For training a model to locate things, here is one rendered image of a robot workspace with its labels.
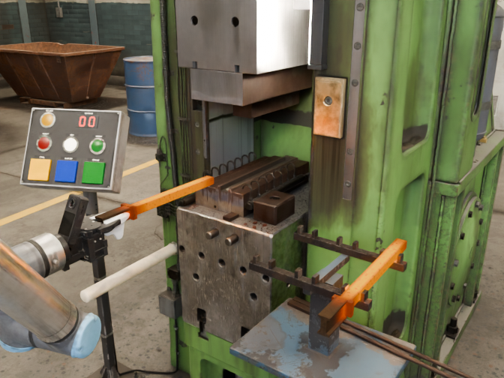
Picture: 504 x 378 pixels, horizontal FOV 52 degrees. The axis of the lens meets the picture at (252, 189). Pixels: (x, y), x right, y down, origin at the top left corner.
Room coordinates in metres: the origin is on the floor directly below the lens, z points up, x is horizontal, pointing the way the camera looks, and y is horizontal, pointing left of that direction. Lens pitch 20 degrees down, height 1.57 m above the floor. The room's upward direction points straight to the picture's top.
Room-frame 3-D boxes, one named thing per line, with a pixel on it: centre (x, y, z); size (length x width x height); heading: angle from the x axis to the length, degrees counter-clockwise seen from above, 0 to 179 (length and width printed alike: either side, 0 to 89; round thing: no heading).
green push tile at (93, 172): (1.67, 0.54, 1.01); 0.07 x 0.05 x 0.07; 80
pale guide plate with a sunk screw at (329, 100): (1.49, -0.22, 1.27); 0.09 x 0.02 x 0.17; 55
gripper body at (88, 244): (1.09, 0.41, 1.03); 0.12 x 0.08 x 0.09; 145
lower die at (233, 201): (1.73, -0.01, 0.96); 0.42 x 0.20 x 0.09; 145
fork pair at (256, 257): (1.20, -0.09, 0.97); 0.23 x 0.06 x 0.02; 144
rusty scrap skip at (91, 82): (8.14, 3.05, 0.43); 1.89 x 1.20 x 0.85; 60
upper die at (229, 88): (1.73, -0.01, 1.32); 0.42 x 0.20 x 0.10; 145
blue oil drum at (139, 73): (6.29, 1.24, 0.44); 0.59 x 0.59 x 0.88
